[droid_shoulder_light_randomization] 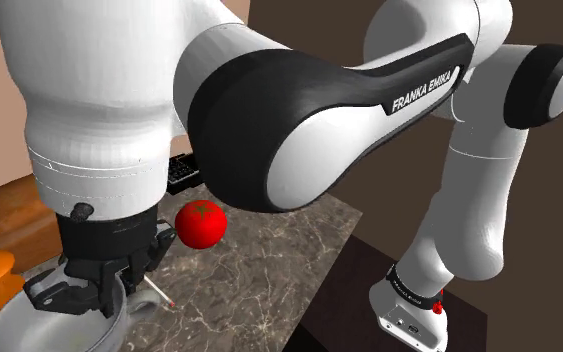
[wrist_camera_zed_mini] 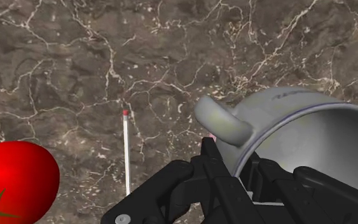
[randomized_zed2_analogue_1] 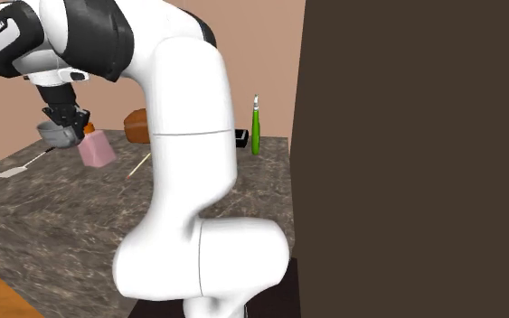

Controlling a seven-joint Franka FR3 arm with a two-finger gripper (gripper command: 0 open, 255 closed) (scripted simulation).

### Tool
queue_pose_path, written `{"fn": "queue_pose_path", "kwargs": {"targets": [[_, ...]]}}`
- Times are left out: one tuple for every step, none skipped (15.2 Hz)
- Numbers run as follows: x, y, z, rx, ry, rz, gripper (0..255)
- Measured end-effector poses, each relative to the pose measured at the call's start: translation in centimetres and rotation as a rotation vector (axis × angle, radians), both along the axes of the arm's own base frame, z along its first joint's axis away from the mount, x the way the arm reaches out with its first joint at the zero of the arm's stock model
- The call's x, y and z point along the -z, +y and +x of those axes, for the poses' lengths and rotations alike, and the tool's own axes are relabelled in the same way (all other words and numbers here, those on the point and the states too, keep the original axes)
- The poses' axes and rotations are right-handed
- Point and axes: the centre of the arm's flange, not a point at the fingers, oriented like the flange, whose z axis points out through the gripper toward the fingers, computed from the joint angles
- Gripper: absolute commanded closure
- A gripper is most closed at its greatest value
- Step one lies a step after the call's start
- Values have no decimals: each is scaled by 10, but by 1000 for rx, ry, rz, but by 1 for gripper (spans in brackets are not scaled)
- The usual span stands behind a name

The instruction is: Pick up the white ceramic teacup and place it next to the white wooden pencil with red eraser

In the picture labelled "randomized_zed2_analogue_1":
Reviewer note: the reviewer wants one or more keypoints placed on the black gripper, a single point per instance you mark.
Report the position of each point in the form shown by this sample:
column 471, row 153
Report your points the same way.
column 58, row 97

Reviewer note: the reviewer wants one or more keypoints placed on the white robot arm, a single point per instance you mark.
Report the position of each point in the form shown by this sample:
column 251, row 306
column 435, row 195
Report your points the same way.
column 192, row 176

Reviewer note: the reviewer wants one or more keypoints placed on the grey bowl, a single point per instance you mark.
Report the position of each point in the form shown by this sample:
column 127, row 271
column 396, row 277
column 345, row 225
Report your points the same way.
column 55, row 137

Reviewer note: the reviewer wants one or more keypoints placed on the small orange object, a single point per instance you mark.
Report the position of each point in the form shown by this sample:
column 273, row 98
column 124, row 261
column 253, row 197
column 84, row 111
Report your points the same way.
column 89, row 129

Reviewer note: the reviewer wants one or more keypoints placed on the pink box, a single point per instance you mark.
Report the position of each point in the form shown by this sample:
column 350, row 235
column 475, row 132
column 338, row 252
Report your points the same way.
column 96, row 152

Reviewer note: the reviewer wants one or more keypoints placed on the brown bread loaf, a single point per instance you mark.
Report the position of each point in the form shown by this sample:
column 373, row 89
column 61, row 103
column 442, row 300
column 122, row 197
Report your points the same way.
column 137, row 127

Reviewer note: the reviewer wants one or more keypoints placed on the thin wooden stick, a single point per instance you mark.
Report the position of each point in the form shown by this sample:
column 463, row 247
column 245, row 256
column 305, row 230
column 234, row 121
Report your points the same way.
column 138, row 166

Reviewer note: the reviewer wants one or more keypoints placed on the small black box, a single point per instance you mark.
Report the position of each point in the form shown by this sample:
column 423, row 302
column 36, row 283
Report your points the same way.
column 241, row 138

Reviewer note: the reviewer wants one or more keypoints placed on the green bottle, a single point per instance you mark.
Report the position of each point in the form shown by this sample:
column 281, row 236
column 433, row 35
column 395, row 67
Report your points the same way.
column 255, row 132

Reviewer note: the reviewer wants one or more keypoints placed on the dark brown cabinet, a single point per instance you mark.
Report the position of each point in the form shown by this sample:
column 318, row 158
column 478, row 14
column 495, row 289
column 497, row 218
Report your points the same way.
column 412, row 158

